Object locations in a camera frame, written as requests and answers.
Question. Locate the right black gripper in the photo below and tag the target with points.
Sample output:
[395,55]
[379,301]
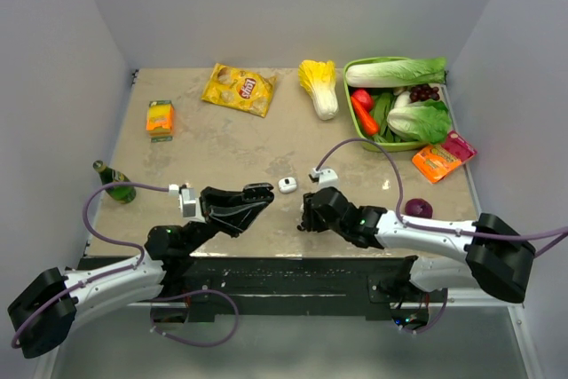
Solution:
[309,217]

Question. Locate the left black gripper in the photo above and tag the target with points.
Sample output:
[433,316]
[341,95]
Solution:
[229,211]

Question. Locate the white earbud charging case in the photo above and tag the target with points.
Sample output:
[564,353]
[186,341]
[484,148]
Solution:
[287,185]

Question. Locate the black earbud charging case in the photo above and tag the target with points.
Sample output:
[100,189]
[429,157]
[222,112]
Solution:
[258,188]

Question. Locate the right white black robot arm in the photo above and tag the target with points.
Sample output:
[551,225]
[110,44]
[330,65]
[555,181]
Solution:
[486,253]

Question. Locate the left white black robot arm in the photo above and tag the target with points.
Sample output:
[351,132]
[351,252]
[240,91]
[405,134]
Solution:
[55,302]

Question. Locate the purple round object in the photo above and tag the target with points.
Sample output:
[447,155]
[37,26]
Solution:
[418,207]

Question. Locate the green plastic basket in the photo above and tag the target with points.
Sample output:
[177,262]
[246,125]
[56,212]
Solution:
[374,92]

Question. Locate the orange carrot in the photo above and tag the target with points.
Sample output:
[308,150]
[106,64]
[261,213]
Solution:
[368,124]

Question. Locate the orange pink snack packet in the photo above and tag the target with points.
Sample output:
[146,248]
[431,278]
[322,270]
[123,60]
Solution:
[436,162]

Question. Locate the red pepper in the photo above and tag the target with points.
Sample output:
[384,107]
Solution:
[364,98]

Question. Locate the dark green spinach leaves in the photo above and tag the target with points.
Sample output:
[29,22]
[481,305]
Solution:
[383,104]

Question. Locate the yellow Lays chips bag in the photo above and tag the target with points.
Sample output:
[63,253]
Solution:
[240,89]

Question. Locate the yellow napa cabbage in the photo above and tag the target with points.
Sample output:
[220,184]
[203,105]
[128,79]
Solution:
[318,78]

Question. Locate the green lettuce head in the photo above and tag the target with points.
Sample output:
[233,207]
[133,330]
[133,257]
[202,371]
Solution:
[427,121]

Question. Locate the dark purple grapes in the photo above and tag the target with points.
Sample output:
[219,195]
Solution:
[423,92]

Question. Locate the long green white cabbage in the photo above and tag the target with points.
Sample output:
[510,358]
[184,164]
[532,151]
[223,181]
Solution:
[391,73]

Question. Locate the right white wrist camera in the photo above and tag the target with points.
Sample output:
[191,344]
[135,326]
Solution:
[324,177]

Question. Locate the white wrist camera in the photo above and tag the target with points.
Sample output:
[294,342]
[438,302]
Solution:
[187,200]
[324,177]

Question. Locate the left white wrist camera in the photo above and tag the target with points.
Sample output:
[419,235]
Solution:
[187,200]

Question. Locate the black base mount frame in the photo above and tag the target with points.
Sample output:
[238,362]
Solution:
[372,288]

